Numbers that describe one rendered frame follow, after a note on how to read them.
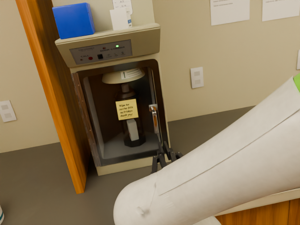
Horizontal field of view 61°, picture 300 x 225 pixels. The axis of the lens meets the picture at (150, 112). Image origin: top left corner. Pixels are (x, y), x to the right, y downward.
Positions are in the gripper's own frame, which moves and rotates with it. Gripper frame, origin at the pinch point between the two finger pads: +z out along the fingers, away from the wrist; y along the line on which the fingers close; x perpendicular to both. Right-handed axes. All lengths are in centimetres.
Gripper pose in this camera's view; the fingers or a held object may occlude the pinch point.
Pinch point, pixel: (164, 150)
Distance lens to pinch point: 81.5
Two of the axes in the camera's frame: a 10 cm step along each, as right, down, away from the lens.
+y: -9.8, 1.5, -0.8
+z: -1.3, -3.6, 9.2
